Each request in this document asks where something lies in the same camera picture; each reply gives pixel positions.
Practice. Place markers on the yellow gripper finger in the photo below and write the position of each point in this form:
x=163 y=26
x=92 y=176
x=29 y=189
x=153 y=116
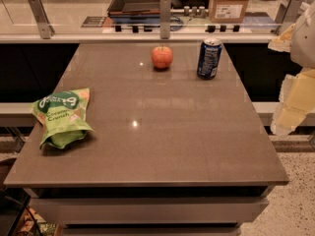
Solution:
x=282 y=43
x=297 y=100

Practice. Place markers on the blue pepsi can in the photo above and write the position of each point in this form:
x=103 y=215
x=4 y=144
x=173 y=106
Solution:
x=209 y=57

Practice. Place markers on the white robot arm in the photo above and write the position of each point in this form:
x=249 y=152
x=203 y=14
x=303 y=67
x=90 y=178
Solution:
x=303 y=40

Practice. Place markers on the green rice chip bag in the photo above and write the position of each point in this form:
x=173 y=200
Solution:
x=63 y=117

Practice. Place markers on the cardboard box with label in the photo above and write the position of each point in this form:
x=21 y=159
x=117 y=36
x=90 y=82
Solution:
x=227 y=11

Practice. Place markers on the red apple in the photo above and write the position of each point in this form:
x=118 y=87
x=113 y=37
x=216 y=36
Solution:
x=162 y=57

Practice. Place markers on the grey table drawer front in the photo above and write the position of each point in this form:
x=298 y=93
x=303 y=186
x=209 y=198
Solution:
x=150 y=210

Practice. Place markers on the dark open tray box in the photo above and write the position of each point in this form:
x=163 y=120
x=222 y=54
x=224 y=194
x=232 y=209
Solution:
x=133 y=7

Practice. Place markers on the right metal glass bracket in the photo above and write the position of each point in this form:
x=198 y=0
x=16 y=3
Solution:
x=286 y=15

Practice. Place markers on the metal glass bracket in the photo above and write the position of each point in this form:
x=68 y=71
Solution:
x=44 y=26
x=286 y=15
x=164 y=18

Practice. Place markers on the middle metal glass bracket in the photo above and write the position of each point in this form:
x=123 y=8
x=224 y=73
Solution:
x=164 y=18

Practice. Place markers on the left metal glass bracket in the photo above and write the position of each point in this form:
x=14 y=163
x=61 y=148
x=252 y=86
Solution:
x=44 y=26

